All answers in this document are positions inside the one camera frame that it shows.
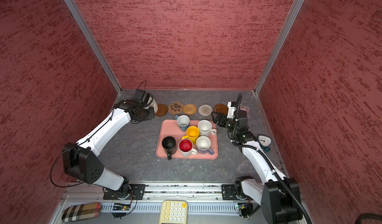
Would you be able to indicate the yellow calculator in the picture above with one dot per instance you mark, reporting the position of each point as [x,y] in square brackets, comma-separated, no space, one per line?
[173,212]

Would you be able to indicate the brown paw print coaster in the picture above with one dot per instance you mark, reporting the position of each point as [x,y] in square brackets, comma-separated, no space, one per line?
[175,108]

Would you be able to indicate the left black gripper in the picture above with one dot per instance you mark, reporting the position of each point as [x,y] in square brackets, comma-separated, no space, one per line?
[151,115]

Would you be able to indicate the dark brown round coaster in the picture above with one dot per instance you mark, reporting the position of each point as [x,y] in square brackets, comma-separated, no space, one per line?
[162,110]

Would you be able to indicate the aluminium front rail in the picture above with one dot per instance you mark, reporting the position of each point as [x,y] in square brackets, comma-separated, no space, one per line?
[154,192]

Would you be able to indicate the woven tan round coaster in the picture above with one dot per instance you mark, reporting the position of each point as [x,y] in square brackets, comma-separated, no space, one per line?
[189,109]

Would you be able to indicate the plaid glasses case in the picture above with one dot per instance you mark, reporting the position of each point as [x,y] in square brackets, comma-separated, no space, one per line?
[81,212]

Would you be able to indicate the small green alarm clock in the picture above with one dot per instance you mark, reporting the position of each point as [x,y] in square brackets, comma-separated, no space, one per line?
[265,142]

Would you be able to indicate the pink flower coaster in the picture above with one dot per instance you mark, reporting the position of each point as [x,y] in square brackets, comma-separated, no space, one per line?
[246,109]

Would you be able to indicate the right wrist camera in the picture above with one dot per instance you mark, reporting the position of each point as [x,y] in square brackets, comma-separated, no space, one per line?
[231,109]

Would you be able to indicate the cream lace round coaster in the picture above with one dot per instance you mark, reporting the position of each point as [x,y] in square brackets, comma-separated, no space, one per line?
[205,110]

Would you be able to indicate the light blue patterned mug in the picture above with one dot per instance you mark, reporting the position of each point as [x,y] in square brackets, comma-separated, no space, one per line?
[183,122]

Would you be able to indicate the yellow mug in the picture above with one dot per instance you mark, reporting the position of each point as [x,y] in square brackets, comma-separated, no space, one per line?
[192,133]

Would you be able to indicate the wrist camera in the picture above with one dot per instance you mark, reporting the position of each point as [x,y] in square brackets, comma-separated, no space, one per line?
[231,109]
[142,98]

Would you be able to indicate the white mug purple handle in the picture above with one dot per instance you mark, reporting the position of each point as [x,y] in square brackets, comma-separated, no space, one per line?
[203,144]

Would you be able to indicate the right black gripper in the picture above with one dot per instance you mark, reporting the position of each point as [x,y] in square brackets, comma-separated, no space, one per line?
[224,117]

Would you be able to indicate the red interior white mug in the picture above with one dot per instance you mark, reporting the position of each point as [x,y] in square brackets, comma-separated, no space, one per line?
[186,148]

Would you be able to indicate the glossy amber round coaster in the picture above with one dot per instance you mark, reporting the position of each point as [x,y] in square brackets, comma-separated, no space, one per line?
[221,108]

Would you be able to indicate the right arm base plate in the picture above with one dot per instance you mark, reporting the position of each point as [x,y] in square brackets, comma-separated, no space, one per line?
[229,192]

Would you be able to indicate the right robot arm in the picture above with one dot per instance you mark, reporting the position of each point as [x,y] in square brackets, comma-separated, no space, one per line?
[277,195]

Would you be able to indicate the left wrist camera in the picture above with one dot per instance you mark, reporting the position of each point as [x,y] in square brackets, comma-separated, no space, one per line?
[142,98]

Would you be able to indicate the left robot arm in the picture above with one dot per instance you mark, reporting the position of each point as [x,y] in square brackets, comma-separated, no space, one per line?
[80,159]

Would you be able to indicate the black mug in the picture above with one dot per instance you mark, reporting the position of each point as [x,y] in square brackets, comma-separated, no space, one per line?
[170,147]

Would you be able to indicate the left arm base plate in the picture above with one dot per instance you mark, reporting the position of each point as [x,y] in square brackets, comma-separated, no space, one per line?
[135,191]

